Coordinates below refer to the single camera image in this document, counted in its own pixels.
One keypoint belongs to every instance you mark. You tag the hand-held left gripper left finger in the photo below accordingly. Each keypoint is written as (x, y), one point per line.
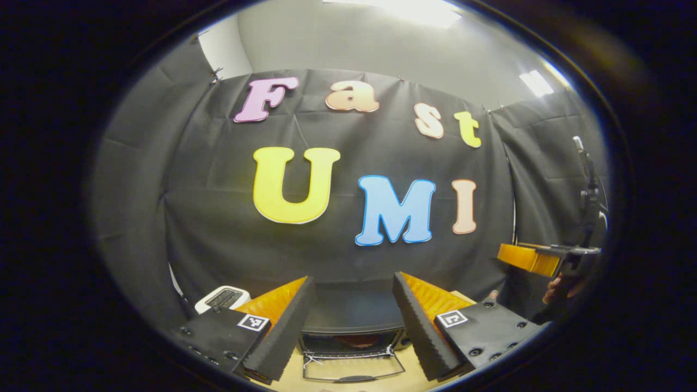
(286, 333)

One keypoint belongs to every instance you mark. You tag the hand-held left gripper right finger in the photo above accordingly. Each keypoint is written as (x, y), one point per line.
(419, 332)

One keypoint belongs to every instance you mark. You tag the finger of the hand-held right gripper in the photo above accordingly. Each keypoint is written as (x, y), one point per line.
(525, 257)

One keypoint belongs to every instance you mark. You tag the red raw meat slice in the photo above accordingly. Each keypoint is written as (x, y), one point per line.
(359, 341)

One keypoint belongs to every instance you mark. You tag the black electric oven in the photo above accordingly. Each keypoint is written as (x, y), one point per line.
(354, 313)

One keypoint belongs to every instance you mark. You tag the clear plastic bottle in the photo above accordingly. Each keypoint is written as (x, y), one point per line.
(492, 295)

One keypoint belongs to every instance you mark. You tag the white toaster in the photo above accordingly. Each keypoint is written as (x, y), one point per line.
(220, 298)

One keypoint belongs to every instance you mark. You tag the black tripod stand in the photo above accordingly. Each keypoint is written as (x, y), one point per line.
(591, 190)

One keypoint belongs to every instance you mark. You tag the small ceiling light panel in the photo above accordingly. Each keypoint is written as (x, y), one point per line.
(536, 83)

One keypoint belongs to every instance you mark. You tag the black backdrop cloth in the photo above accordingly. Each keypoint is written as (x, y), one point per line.
(348, 136)

